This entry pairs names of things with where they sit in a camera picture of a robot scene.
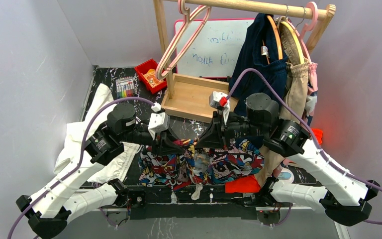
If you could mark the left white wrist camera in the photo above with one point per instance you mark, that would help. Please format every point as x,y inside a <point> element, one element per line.
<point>159,120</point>

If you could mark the red plastic bin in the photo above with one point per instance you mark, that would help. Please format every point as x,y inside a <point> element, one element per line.
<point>142,69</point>

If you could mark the pink patterned garment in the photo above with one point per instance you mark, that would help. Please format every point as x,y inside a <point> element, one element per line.
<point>311,100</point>

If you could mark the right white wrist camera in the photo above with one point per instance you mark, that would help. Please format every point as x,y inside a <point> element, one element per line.
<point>219,101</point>

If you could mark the beige shorts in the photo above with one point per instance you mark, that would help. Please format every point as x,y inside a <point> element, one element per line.
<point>295,98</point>

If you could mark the comic print shorts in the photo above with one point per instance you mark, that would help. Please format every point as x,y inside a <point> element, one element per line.
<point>199,166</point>

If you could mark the yellow hanger with beige shorts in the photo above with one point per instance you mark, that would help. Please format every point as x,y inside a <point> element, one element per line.
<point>294,39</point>

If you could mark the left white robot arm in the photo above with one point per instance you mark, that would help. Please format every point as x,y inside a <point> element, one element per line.
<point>53,207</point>

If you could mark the pink framed whiteboard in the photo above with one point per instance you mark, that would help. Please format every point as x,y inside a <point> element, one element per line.
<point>215,50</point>

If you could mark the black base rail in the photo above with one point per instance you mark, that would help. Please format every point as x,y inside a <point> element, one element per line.
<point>213,202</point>

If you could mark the wooden clothes rack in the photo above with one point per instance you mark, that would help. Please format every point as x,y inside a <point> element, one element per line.
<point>187,96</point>

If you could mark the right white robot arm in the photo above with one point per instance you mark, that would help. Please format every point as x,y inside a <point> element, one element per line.
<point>341,198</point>

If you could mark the orange hanger with navy shorts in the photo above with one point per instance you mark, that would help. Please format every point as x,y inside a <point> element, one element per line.
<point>276,46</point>

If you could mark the marker pen pack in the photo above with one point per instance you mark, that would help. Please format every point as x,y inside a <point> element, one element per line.
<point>125,87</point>

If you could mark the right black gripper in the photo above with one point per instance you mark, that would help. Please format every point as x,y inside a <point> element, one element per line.
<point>213,137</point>

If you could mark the pink hanger far right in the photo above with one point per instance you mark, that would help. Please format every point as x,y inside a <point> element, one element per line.
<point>307,27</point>

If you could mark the orange card box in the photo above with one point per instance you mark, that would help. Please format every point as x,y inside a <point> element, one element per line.
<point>152,79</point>

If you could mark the beige plastic hanger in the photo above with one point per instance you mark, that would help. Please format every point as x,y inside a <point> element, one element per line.
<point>163,69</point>

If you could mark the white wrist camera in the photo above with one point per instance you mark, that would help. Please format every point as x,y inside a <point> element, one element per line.
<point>159,120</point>
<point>219,101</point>

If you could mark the small red cloth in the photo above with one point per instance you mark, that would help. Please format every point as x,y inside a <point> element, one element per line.
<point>318,134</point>

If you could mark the orange shorts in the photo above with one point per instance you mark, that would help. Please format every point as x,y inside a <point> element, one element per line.
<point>246,184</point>

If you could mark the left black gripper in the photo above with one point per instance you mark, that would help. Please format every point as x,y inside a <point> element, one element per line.
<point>165,143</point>

